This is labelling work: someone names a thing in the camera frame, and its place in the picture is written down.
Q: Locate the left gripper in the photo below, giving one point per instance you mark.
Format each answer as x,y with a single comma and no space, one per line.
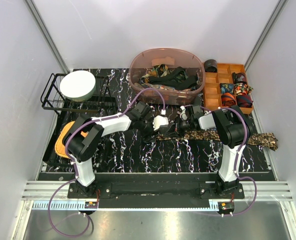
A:
148,134

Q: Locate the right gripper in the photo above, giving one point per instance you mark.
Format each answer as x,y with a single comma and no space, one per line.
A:
177,121

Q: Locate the brown floral patterned tie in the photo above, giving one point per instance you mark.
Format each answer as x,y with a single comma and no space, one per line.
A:
267,140

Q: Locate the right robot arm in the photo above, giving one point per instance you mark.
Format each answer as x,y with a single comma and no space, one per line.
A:
233,130

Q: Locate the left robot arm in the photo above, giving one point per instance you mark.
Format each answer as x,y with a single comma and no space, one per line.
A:
82,139

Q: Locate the orange wooden divided tray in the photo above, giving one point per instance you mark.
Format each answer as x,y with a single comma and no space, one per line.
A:
211,91

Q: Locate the orange striped rolled tie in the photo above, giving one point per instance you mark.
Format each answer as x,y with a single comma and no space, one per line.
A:
228,99

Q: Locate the blue patterned rolled tie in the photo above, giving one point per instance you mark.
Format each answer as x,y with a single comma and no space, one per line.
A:
226,88

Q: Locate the black tie in tub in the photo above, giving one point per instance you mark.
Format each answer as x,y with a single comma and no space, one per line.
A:
190,83

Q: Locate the brown translucent plastic tub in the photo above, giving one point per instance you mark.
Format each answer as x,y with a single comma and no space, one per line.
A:
173,58

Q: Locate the maroon striped rolled tie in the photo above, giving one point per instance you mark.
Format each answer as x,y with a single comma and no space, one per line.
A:
244,101

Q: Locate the red floral rolled tie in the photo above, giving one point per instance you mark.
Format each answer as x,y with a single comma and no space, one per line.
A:
242,89

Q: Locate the colourful patterned tie in tub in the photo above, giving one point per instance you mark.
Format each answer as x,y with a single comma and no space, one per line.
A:
162,77

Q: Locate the dark grey rolled tie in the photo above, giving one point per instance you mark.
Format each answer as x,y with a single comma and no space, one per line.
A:
211,66

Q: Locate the dark maroon rolled tie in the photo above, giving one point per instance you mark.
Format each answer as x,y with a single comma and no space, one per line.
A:
239,77

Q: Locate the white round container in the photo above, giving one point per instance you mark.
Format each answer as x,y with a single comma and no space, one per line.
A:
78,86

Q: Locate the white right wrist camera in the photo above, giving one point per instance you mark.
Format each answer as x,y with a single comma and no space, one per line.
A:
183,115

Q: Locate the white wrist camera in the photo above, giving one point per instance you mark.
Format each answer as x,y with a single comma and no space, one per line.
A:
160,120
183,115

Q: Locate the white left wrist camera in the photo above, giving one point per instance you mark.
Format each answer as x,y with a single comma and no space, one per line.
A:
160,120

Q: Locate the black wire dish rack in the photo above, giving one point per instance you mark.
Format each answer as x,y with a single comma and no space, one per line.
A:
100,103

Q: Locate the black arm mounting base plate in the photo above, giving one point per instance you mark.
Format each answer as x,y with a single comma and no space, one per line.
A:
109,185

